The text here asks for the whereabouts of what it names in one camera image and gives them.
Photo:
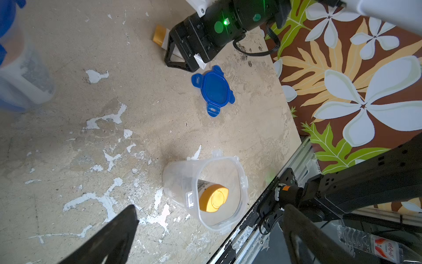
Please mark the blue lid behind cup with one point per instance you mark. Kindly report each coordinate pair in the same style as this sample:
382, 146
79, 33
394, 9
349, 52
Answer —
215, 90

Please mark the clear plastic cup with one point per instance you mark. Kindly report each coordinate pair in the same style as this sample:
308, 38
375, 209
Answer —
180, 180
25, 80

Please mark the white bottle purple label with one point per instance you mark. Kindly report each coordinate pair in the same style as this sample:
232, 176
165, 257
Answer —
211, 196

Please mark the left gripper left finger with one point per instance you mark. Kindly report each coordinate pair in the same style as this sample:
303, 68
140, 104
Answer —
112, 244

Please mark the blue lid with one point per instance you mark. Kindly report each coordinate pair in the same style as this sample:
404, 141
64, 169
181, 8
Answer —
215, 90
8, 15

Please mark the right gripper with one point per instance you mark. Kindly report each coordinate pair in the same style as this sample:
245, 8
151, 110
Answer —
191, 39

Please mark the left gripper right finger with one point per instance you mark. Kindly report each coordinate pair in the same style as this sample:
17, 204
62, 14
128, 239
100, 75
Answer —
306, 242

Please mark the plastic water bottle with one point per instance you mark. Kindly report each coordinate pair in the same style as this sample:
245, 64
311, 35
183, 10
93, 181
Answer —
386, 249

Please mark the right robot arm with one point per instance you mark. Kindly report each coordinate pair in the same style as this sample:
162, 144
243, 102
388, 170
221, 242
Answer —
354, 80

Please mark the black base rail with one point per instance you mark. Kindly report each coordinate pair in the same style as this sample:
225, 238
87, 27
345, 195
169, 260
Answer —
246, 241

